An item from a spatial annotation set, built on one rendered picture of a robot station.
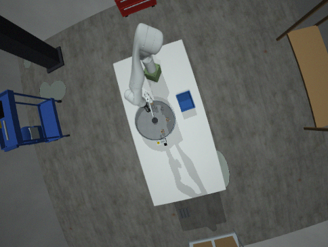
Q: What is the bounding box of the blue plastic crate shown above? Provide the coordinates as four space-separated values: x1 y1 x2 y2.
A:
176 90 195 112

